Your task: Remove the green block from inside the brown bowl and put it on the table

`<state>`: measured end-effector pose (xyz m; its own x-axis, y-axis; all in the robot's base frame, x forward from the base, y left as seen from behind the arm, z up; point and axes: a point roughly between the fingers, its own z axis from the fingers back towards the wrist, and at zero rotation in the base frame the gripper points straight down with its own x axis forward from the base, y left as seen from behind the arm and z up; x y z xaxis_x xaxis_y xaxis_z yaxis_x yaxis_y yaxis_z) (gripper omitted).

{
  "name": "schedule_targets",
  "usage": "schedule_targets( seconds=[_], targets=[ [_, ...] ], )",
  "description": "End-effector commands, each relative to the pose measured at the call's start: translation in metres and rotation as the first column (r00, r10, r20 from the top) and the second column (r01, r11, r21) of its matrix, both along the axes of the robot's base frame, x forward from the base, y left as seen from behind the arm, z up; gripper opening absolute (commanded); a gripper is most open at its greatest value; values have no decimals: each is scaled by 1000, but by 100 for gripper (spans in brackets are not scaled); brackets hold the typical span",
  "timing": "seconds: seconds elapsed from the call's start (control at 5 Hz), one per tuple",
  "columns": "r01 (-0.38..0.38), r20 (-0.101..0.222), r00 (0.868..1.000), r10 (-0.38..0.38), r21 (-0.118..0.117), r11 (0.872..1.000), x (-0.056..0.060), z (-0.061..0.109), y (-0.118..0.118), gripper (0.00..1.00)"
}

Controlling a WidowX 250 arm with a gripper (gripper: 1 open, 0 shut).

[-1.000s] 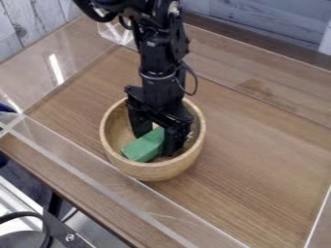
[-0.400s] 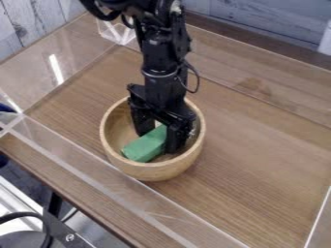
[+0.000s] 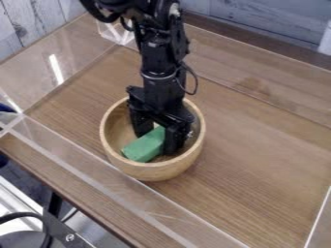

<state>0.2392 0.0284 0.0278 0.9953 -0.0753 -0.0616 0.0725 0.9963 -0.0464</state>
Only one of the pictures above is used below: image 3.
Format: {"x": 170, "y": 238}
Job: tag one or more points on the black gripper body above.
{"x": 162, "y": 98}

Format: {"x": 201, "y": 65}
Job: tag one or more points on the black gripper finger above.
{"x": 142, "y": 121}
{"x": 177, "y": 134}

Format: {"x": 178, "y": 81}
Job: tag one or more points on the brown wooden bowl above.
{"x": 117, "y": 134}

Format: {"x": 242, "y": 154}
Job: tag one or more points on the green rectangular block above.
{"x": 145, "y": 148}

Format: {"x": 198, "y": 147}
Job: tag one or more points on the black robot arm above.
{"x": 157, "y": 23}

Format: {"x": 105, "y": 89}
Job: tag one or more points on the black table leg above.
{"x": 55, "y": 205}

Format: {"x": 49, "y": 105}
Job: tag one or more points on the clear acrylic corner bracket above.
{"x": 114, "y": 32}

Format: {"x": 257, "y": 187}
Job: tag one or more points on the clear acrylic barrier wall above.
{"x": 257, "y": 191}

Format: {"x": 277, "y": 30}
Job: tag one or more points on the black metal bracket with screw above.
{"x": 59, "y": 232}

